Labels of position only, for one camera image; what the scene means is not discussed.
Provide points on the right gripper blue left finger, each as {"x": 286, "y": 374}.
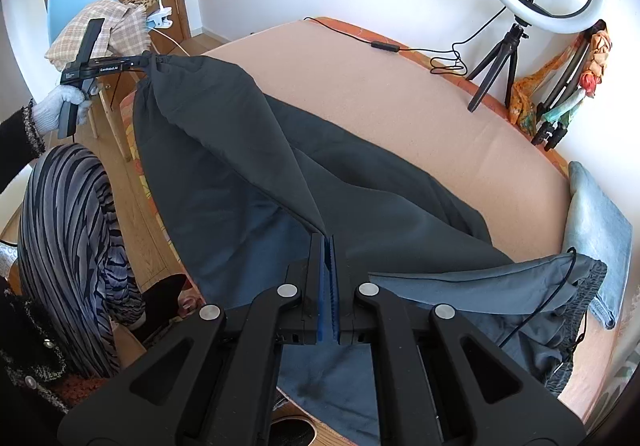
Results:
{"x": 314, "y": 290}

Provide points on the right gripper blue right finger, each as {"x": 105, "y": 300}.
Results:
{"x": 334, "y": 287}

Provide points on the dark grey pants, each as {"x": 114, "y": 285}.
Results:
{"x": 444, "y": 339}

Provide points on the left forearm black sleeve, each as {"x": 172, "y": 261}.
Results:
{"x": 20, "y": 144}

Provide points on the left hand white glove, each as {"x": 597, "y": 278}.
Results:
{"x": 46, "y": 114}

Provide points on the beige plaid cloth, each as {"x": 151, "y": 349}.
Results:
{"x": 123, "y": 33}

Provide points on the light blue chair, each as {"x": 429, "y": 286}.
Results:
{"x": 60, "y": 13}

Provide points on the striped pleated skirt legs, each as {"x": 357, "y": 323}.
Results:
{"x": 72, "y": 258}

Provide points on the peach bed sheet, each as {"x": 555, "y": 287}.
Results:
{"x": 393, "y": 101}

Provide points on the colourful orange scarf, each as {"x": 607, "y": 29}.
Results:
{"x": 527, "y": 93}

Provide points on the folded blue jeans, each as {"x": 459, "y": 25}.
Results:
{"x": 596, "y": 227}

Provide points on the black mini tripod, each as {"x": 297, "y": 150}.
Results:
{"x": 503, "y": 53}

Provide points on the folded grey black tripod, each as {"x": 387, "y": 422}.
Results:
{"x": 579, "y": 80}

